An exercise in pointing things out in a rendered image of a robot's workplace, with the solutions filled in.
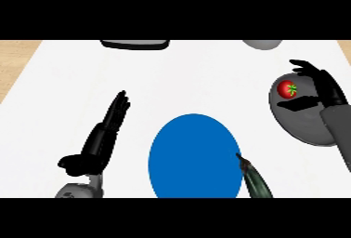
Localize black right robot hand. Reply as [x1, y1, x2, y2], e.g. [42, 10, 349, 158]
[276, 59, 349, 112]

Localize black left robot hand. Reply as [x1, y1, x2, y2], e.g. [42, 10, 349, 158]
[56, 89, 131, 178]

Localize red tomato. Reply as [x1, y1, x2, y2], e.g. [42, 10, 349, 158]
[276, 80, 299, 99]

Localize grey plate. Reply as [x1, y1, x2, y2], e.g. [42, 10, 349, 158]
[267, 72, 340, 147]

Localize blue oval pan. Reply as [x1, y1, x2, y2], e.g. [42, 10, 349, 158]
[146, 112, 243, 199]

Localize grey round object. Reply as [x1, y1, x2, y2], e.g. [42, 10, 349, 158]
[242, 39, 283, 51]

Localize black flat appliance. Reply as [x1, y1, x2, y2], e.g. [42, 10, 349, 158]
[99, 39, 171, 51]

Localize dark green pan handle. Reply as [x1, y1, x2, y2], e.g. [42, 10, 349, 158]
[234, 152, 274, 199]

